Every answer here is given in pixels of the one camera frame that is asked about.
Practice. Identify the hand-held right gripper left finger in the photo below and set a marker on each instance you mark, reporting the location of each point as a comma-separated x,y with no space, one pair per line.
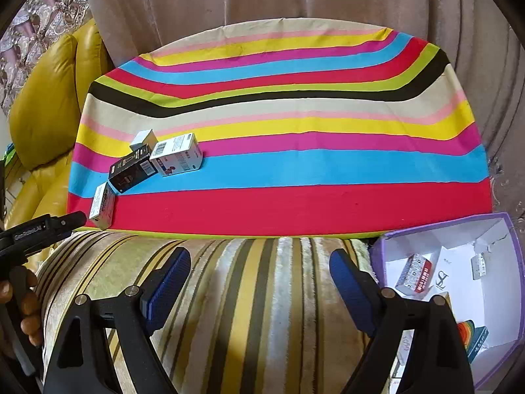
168,291

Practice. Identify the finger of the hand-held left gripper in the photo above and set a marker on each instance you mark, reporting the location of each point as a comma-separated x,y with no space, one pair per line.
65,221

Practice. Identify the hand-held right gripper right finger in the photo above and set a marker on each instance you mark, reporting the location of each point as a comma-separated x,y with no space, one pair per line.
352,291

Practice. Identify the narrow white box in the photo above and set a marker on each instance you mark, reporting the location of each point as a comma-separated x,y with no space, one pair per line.
100,205

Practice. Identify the purple cardboard box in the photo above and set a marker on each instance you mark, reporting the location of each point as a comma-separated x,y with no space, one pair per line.
377,258

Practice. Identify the white and red box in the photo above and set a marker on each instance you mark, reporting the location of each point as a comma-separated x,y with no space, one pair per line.
416,281

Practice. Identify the silver cube box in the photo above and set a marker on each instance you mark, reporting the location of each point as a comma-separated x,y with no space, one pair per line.
144,137

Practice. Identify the rainbow printed box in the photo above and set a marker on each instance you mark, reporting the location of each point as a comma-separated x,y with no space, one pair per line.
471,334

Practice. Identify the white box with black print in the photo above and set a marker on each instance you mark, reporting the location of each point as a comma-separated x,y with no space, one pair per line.
176,154

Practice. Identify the white foam block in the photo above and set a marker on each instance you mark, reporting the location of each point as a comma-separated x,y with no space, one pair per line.
482,264

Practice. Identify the person's left hand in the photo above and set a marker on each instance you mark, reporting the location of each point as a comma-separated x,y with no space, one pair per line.
32,316

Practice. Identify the green object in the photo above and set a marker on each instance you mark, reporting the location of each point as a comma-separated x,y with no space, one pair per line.
9,152

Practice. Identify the striped plush blanket with tassels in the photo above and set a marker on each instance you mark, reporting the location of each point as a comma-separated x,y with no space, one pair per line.
254,295

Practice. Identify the white printed paper insert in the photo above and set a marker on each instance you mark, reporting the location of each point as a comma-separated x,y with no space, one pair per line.
447,271

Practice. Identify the colourful striped cloth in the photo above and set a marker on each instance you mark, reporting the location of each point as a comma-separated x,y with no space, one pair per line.
287,209

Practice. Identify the yellow leather sofa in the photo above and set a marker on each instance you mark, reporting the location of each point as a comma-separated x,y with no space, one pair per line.
45,90

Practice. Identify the lace curtain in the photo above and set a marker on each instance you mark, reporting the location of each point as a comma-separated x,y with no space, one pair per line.
41,20

